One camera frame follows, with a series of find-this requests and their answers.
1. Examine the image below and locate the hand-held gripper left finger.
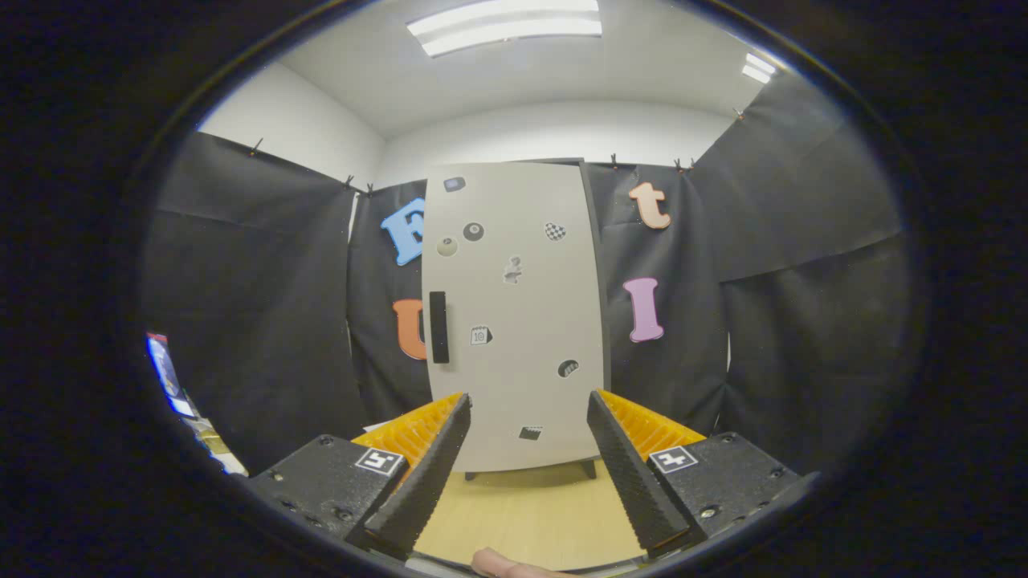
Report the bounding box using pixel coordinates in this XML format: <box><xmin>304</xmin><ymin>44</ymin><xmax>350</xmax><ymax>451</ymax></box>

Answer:
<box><xmin>245</xmin><ymin>392</ymin><xmax>473</xmax><ymax>560</ymax></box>

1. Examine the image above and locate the black backdrop cloth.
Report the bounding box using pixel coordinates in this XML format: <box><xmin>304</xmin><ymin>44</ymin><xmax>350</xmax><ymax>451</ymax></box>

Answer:
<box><xmin>143</xmin><ymin>72</ymin><xmax>912</xmax><ymax>474</ymax></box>

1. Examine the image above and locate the large ceiling light panel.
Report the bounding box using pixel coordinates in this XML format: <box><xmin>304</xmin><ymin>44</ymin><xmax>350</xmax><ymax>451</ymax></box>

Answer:
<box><xmin>406</xmin><ymin>0</ymin><xmax>603</xmax><ymax>59</ymax></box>

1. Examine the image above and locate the black cabinet door handle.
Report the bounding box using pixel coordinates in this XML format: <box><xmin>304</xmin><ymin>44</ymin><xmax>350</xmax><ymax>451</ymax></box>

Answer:
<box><xmin>429</xmin><ymin>291</ymin><xmax>451</xmax><ymax>364</ymax></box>

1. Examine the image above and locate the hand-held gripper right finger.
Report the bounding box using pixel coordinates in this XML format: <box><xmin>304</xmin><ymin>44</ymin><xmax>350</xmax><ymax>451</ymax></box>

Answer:
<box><xmin>586</xmin><ymin>389</ymin><xmax>820</xmax><ymax>559</ymax></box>

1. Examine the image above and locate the grey shoe cabinet door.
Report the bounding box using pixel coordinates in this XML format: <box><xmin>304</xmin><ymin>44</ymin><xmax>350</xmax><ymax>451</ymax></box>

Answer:
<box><xmin>421</xmin><ymin>162</ymin><xmax>605</xmax><ymax>473</ymax></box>

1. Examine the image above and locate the grey shoe cabinet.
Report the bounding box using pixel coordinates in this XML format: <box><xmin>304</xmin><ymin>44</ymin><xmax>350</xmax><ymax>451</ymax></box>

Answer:
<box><xmin>421</xmin><ymin>157</ymin><xmax>613</xmax><ymax>481</ymax></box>

